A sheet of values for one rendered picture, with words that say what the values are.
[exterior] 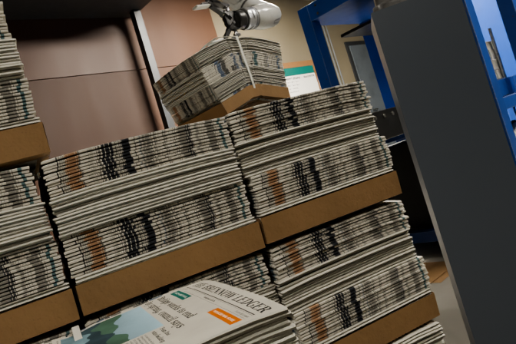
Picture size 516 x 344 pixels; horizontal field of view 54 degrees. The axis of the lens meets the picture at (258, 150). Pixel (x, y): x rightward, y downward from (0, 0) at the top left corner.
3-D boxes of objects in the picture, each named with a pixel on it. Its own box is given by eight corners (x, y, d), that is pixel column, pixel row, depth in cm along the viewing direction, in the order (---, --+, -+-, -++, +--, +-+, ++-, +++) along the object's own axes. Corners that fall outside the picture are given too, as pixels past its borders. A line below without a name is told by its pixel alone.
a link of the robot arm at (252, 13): (262, 23, 201) (253, 24, 197) (248, 33, 208) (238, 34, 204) (254, 2, 201) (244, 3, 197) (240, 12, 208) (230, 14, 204)
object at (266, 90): (258, 94, 176) (256, 83, 177) (211, 118, 198) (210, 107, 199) (290, 98, 187) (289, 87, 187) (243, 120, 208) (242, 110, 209)
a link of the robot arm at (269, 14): (256, 36, 206) (235, 20, 211) (280, 31, 216) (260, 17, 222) (264, 12, 199) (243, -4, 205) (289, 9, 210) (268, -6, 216)
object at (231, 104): (227, 114, 166) (220, 102, 165) (183, 137, 187) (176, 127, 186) (256, 95, 176) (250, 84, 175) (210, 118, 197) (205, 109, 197)
